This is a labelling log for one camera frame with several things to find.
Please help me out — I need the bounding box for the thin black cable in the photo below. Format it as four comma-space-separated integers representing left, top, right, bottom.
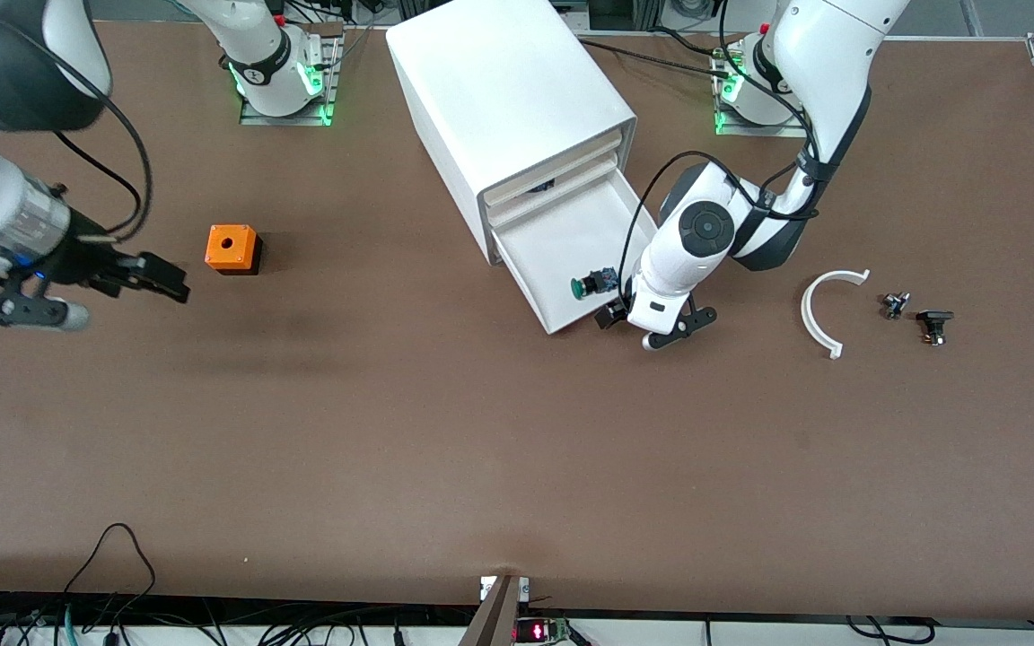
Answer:
845, 615, 936, 644
580, 39, 732, 77

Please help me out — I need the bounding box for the white drawer with yellow button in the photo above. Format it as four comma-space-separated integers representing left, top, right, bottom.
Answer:
481, 128, 623, 209

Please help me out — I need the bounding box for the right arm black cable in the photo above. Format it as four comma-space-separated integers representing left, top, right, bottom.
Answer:
0, 0, 155, 245

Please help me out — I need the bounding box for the green push button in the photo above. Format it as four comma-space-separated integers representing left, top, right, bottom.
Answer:
571, 267, 619, 301

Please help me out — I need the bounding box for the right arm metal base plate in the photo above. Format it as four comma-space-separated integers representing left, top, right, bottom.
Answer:
239, 22, 339, 127

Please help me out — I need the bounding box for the white drawer with red button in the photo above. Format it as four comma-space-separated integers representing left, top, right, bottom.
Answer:
485, 151, 619, 231

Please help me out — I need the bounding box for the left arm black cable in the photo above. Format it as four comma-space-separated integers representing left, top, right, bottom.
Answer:
620, 0, 821, 299

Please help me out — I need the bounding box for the orange box with hole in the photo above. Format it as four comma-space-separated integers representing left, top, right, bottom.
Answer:
205, 224, 262, 276

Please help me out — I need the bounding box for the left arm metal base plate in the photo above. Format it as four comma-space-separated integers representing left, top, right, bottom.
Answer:
712, 49, 810, 138

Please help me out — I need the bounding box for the looped black cable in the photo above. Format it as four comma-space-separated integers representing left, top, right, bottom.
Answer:
64, 523, 157, 620

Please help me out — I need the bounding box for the white drawer with green button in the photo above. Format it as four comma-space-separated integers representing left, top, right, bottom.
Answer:
492, 170, 660, 336

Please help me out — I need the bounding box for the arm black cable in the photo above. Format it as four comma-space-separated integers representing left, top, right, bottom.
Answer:
0, 0, 155, 245
620, 0, 821, 299

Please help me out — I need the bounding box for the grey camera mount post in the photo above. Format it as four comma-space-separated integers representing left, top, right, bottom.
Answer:
459, 574, 523, 646

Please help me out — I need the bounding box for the red LED display device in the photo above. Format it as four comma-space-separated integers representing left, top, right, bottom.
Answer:
513, 617, 572, 644

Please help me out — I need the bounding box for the small black switch part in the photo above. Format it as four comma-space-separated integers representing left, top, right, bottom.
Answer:
916, 310, 955, 347

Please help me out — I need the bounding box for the white drawer cabinet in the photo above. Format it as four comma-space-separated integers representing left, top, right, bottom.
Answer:
386, 0, 639, 266

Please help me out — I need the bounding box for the white curved plastic arc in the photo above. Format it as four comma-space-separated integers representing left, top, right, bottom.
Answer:
801, 269, 872, 361

